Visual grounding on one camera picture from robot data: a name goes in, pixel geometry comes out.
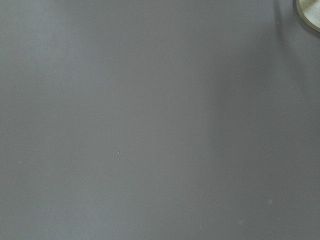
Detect wooden cup rack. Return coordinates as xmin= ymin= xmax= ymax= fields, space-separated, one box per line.
xmin=292 ymin=0 xmax=320 ymax=40

